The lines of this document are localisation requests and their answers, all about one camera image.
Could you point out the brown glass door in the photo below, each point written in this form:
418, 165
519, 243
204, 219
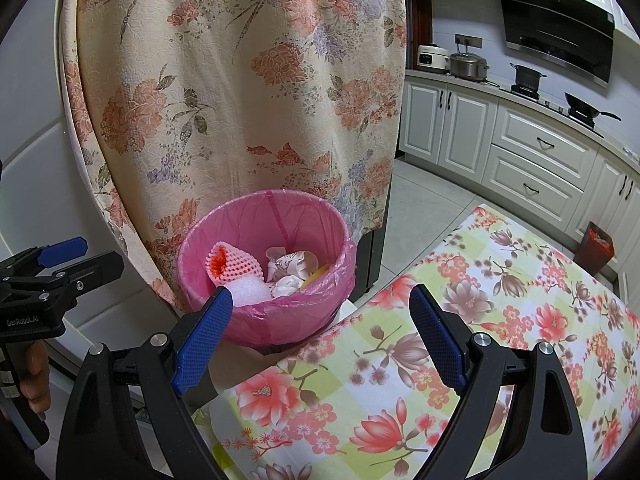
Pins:
422, 20

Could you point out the white foam block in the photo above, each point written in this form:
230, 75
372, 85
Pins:
250, 292

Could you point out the paper cup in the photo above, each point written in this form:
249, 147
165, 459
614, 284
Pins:
295, 262

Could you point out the floral tablecloth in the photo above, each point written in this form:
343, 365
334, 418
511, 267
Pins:
500, 310

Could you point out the white plastic bag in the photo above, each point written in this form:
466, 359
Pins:
287, 287

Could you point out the gas stove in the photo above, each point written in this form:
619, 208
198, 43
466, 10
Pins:
550, 102

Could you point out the brown bin with red bag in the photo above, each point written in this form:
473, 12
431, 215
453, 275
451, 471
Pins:
595, 255

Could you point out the silver pressure cooker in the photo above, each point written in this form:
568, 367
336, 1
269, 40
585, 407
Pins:
467, 66

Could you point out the pink lined waste bin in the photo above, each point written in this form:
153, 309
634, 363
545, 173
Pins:
300, 230

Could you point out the white cabinet drawer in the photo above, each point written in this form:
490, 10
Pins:
530, 185
540, 140

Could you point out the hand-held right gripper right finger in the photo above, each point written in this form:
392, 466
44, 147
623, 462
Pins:
435, 335

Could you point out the white lower cabinets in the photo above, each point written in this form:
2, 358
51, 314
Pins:
450, 120

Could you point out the white rice cooker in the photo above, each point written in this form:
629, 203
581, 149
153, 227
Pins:
432, 59

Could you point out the yellow sponge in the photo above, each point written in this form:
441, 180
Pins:
317, 272

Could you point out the floral curtain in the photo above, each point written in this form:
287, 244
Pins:
225, 85

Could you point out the person's left hand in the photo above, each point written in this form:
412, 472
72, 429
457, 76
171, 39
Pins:
37, 380

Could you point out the dark wall socket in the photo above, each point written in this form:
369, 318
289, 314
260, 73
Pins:
467, 40

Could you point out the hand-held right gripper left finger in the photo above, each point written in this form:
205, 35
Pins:
205, 340

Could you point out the black range hood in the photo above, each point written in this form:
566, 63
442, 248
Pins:
555, 25

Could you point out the black frying pan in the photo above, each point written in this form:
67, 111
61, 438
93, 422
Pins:
582, 106

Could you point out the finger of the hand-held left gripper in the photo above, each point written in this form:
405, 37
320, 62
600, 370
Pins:
95, 270
62, 251

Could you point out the pink foam fruit net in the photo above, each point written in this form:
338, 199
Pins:
237, 265

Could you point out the white stool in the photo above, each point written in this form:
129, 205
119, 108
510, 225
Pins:
240, 365

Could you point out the black stock pot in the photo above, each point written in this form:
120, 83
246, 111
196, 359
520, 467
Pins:
527, 77

